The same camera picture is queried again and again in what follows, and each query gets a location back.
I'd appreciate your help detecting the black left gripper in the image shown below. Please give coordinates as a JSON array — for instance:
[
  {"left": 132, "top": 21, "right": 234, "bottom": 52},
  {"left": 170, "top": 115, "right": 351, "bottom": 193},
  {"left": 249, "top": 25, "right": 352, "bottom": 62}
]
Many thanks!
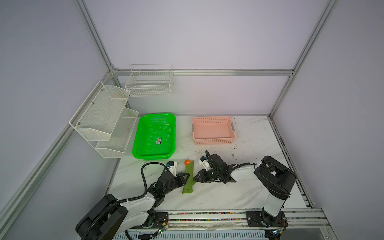
[{"left": 163, "top": 172, "right": 189, "bottom": 196}]

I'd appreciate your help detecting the white wire basket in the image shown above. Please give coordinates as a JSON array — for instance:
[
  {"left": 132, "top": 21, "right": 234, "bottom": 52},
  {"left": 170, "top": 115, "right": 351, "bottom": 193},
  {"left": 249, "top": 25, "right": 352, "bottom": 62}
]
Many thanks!
[{"left": 125, "top": 65, "right": 174, "bottom": 97}]

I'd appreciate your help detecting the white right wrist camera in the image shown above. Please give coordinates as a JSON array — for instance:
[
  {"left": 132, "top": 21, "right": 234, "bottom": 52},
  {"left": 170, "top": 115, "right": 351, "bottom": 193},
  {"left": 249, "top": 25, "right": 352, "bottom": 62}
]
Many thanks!
[{"left": 198, "top": 157, "right": 212, "bottom": 171}]

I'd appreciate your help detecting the aluminium frame post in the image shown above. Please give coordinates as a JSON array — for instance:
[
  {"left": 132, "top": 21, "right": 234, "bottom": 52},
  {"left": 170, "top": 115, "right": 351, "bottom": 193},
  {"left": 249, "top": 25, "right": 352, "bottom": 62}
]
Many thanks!
[{"left": 269, "top": 0, "right": 339, "bottom": 118}]

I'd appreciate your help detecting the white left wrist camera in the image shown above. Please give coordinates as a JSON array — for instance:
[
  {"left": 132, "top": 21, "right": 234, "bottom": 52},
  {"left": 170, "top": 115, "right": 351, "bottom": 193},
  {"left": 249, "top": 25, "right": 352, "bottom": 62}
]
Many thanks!
[{"left": 166, "top": 161, "right": 178, "bottom": 177}]

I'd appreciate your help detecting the bright green plastic basket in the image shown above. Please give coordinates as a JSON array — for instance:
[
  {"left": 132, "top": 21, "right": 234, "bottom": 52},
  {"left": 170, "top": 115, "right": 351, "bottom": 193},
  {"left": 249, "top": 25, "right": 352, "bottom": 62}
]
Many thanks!
[{"left": 132, "top": 113, "right": 176, "bottom": 161}]

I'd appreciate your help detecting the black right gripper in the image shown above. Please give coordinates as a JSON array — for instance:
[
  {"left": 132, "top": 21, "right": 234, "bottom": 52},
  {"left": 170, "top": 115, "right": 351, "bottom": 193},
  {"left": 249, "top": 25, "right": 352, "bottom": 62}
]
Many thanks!
[{"left": 192, "top": 169, "right": 221, "bottom": 184}]

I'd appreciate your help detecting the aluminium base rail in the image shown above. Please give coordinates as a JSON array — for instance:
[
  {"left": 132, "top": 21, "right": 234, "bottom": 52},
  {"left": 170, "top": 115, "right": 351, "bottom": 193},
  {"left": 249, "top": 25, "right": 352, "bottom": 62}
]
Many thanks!
[{"left": 116, "top": 208, "right": 331, "bottom": 234}]

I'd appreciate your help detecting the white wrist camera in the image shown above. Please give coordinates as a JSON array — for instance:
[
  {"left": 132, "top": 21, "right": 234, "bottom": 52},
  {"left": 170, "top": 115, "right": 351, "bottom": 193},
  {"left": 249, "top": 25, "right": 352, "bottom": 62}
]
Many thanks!
[
  {"left": 166, "top": 161, "right": 178, "bottom": 177},
  {"left": 198, "top": 157, "right": 212, "bottom": 171}
]

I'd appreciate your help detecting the white mesh two-tier shelf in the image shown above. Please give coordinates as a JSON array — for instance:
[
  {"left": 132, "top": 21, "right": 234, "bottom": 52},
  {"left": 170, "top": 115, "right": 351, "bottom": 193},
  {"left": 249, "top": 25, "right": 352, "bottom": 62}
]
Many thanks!
[{"left": 69, "top": 82, "right": 139, "bottom": 159}]

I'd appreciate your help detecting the pink perforated plastic basket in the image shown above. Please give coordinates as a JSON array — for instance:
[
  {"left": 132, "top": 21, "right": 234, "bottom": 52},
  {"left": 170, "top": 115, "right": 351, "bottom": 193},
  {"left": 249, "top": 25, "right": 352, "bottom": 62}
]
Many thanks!
[{"left": 192, "top": 116, "right": 237, "bottom": 145}]

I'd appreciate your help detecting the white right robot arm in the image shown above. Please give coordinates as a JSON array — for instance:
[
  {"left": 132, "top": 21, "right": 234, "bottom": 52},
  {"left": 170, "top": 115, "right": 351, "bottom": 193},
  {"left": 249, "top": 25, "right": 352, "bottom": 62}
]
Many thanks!
[{"left": 194, "top": 152, "right": 297, "bottom": 227}]

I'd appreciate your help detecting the black corrugated right cable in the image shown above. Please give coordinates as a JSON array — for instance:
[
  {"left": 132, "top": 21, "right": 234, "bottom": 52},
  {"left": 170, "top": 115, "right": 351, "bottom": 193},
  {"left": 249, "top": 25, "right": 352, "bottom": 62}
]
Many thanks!
[{"left": 204, "top": 149, "right": 262, "bottom": 184}]

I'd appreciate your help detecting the green paper napkin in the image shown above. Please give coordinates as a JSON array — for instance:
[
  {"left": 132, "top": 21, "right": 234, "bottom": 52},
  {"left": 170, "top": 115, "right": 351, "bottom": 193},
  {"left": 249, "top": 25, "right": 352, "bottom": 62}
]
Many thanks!
[{"left": 182, "top": 160, "right": 195, "bottom": 194}]

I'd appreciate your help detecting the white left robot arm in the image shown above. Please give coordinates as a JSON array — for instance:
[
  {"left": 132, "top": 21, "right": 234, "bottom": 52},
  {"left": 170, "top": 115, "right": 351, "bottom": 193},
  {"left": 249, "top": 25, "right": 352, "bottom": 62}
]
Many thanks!
[{"left": 75, "top": 171, "right": 190, "bottom": 240}]

